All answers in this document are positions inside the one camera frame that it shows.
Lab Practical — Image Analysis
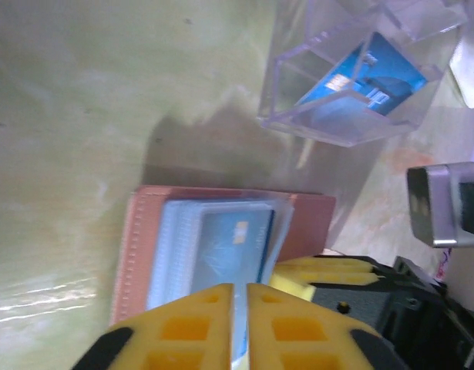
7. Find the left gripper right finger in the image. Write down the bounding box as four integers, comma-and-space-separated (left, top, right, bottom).
246, 283, 410, 370

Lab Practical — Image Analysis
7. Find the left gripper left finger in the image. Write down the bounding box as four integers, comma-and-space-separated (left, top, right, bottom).
71, 283, 235, 370

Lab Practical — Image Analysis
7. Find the teal credit card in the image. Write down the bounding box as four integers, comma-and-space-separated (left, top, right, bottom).
190, 210, 277, 298

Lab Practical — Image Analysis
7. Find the blue credit card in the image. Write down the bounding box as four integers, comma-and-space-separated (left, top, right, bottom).
298, 31, 429, 116

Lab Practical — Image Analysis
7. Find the clear acrylic tray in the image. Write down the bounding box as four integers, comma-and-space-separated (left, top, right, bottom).
258, 0, 469, 148

